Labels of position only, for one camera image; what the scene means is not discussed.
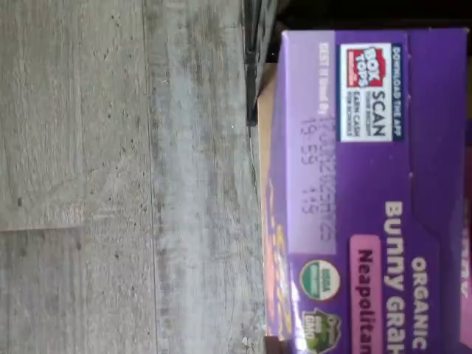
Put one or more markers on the purple Annie's box pink patch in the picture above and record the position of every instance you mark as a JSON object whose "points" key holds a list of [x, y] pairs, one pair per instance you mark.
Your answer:
{"points": [[368, 184], [467, 221]]}

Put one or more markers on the black metal shelf rack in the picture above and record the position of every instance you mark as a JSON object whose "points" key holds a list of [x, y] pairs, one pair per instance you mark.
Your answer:
{"points": [[252, 92]]}

